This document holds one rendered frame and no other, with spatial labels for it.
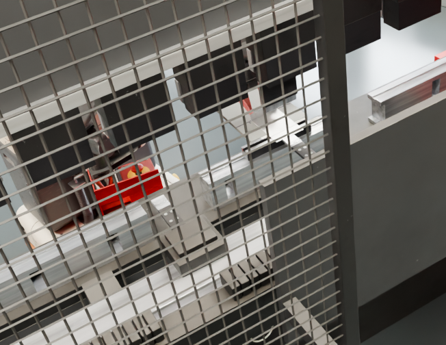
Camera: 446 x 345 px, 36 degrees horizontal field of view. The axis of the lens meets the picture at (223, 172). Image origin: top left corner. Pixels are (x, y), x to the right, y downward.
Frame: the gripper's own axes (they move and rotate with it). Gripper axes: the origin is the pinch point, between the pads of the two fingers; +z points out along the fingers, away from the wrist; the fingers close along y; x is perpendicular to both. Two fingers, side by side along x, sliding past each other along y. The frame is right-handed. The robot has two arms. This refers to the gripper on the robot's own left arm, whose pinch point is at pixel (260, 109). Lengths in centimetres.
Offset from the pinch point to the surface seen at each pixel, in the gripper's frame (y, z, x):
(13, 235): -76, 33, 157
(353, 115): 28.8, 14.2, 3.5
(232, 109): -5.0, -2.1, 7.1
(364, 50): 146, 28, 175
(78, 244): -60, 9, -10
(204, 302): -45, 23, -44
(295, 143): -0.4, 9.0, -15.7
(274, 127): -0.6, 4.8, -6.8
